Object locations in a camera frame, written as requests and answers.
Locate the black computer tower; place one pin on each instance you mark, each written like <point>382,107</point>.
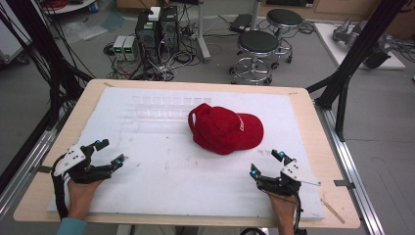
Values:
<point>169,31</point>
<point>148,37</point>

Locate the grey metal table leg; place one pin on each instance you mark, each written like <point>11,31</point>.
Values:
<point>203,39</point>

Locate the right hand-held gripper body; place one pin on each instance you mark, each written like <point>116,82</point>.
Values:
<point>288,178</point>

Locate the white foam board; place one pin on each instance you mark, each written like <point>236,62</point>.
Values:
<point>163,182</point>

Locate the white platform board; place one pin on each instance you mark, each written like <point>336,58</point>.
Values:
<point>329,42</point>

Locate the grey metal pole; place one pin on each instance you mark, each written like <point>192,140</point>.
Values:
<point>256,14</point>

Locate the clear plastic sheet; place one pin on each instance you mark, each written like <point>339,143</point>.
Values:
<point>84,27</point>

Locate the black round stool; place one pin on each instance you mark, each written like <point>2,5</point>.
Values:
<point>257,42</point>
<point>284,18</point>

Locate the person's right hand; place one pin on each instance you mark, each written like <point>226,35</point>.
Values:
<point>282,205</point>

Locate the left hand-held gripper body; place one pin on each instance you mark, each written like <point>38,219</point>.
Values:
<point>74,163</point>

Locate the person's left hand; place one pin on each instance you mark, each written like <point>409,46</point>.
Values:
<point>80,196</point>

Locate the aluminium rail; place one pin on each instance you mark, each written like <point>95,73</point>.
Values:
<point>350,169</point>
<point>27,163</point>

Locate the red baseball cap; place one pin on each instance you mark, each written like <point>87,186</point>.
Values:
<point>221,130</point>

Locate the round white table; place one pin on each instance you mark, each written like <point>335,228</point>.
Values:
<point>70,7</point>

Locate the white box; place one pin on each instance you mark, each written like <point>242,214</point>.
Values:
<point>154,13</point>

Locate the black metal frame strut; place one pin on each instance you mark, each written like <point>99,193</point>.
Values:
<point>354,55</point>

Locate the black tape strip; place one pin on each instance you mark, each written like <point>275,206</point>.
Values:
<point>44,169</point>
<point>344,184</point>

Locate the black flat case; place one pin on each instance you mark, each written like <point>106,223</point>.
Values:
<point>240,23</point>

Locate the grey power supply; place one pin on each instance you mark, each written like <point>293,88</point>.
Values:
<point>130,49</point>
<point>118,48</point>

